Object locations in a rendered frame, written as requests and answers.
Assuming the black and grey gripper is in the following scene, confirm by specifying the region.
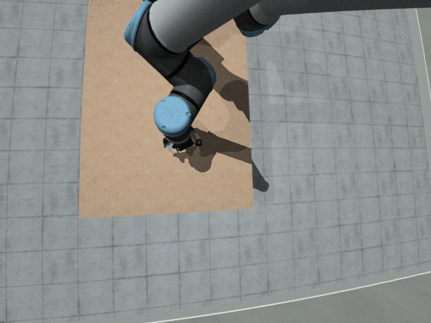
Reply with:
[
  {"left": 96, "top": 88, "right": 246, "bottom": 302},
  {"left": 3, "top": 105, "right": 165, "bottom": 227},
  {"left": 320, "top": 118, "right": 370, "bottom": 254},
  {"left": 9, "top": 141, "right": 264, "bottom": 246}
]
[{"left": 163, "top": 127, "right": 197, "bottom": 153}]

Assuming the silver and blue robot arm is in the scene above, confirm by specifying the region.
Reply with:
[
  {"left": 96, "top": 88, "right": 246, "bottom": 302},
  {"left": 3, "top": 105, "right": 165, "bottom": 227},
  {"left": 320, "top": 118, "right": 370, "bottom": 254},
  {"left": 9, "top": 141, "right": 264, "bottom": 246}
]
[{"left": 124, "top": 0, "right": 431, "bottom": 144}]

